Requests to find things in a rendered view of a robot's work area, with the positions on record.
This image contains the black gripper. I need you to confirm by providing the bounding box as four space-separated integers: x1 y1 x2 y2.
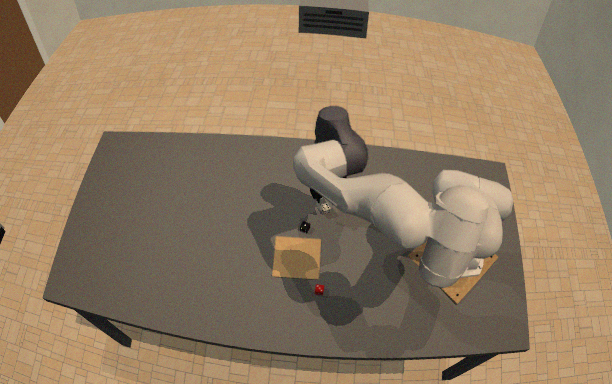
310 188 323 211

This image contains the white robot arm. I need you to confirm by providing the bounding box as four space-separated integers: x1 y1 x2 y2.
293 106 513 288

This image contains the tan square mat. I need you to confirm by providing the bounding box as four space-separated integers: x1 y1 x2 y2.
272 236 321 280

